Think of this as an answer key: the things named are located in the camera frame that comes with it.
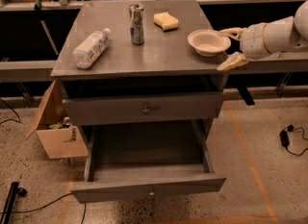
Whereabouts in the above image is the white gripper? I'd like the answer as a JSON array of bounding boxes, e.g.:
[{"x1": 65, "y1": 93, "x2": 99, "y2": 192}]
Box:
[{"x1": 217, "y1": 23, "x2": 268, "y2": 71}]

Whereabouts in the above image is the white paper bowl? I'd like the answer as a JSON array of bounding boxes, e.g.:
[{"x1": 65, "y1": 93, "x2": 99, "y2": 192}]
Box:
[{"x1": 188, "y1": 30, "x2": 231, "y2": 57}]

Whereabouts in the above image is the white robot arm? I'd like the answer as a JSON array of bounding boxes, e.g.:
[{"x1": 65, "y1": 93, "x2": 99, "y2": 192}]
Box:
[{"x1": 217, "y1": 1, "x2": 308, "y2": 71}]

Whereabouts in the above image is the silver redbull can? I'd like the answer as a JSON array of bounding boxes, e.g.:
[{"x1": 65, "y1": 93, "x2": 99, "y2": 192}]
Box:
[{"x1": 129, "y1": 4, "x2": 144, "y2": 45}]

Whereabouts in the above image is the yellow sponge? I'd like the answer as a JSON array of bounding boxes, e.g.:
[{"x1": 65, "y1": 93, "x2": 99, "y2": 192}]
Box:
[{"x1": 154, "y1": 12, "x2": 179, "y2": 31}]

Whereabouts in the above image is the closed grey upper drawer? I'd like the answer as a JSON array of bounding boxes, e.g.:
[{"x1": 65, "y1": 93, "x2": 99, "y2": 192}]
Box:
[{"x1": 63, "y1": 91, "x2": 223, "y2": 126}]

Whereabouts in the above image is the grey wooden cabinet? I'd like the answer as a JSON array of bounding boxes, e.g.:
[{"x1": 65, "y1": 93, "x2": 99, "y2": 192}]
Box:
[{"x1": 52, "y1": 1, "x2": 226, "y2": 99}]

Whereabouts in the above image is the clear plastic water bottle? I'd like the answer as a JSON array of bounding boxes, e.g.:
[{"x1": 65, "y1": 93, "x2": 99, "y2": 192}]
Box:
[{"x1": 72, "y1": 28, "x2": 111, "y2": 69}]

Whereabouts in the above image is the open grey lower drawer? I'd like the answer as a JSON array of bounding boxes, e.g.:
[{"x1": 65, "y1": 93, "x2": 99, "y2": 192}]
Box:
[{"x1": 71, "y1": 120, "x2": 226, "y2": 203}]

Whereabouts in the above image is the cardboard box on floor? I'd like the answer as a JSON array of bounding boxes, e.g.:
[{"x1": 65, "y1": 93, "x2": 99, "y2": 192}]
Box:
[{"x1": 25, "y1": 81, "x2": 88, "y2": 159}]

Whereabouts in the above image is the black bar on floor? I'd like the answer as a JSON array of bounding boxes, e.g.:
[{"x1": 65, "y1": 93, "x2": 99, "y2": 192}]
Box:
[{"x1": 0, "y1": 182, "x2": 27, "y2": 224}]

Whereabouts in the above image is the black power adapter with cable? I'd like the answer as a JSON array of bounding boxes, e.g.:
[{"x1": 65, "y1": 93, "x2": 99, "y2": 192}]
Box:
[{"x1": 279, "y1": 125, "x2": 308, "y2": 157}]

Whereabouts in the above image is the black floor cable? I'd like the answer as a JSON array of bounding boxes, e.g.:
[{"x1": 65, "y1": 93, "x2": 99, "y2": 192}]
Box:
[{"x1": 0, "y1": 192, "x2": 88, "y2": 224}]

